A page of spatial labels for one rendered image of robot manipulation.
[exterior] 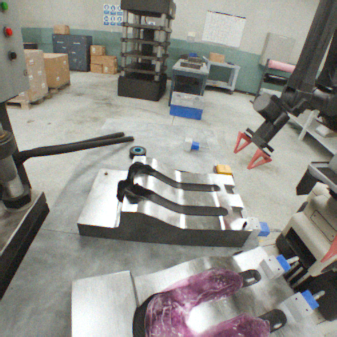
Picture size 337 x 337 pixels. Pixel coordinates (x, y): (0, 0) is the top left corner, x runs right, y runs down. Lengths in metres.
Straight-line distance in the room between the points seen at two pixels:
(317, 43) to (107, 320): 0.79
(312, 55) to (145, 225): 0.65
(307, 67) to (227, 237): 0.53
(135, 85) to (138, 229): 4.09
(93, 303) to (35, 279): 0.22
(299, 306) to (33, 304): 0.61
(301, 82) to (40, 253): 0.87
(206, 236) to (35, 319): 0.47
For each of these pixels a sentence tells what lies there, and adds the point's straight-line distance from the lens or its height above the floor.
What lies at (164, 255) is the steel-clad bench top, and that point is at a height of 0.80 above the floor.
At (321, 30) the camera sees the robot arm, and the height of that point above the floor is 1.41.
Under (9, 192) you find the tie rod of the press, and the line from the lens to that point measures 0.78.
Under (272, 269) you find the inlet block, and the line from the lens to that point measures 0.59.
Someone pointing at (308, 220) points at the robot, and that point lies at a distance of 0.94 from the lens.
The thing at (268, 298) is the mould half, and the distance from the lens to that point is 0.57.
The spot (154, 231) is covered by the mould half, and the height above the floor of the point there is 0.86.
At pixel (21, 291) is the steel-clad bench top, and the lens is 0.61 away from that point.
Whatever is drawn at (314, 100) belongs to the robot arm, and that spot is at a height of 1.23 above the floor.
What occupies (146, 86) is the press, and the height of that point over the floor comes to 0.30.
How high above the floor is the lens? 1.32
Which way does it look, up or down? 35 degrees down
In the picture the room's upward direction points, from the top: 9 degrees clockwise
